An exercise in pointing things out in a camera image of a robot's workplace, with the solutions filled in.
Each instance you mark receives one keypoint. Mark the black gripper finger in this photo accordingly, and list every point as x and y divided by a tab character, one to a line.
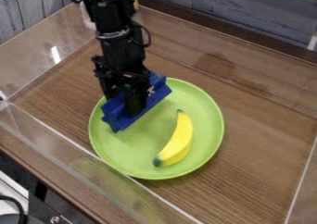
135	100
111	83

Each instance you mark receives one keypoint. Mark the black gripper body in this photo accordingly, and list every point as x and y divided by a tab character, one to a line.
121	58

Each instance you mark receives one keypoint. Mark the blue plastic block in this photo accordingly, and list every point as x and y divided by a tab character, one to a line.
113	108

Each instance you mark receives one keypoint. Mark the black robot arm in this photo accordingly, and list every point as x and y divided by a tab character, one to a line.
111	16

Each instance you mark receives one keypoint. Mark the green round plate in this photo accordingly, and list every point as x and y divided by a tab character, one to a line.
128	150

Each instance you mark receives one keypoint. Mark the yellow toy banana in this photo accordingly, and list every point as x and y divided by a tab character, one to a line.
179	143

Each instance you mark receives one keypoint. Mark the clear acrylic enclosure wall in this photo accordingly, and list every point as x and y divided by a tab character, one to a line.
260	179

